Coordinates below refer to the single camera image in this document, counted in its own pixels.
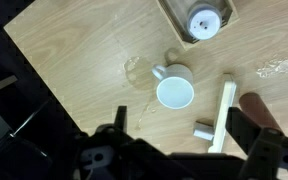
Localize wooden condiment tray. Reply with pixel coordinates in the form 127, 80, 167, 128
157, 0, 240, 52

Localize white power strip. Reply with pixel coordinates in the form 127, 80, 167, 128
207, 73, 238, 154

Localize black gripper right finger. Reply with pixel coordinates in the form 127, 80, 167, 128
225, 106, 264, 158

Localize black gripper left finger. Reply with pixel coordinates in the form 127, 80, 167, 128
113, 105, 129, 134

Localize white ceramic mug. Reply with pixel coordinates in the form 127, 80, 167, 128
151, 63, 196, 110

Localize brown squeeze bottle white cap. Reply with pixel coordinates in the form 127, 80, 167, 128
238, 92, 283, 134

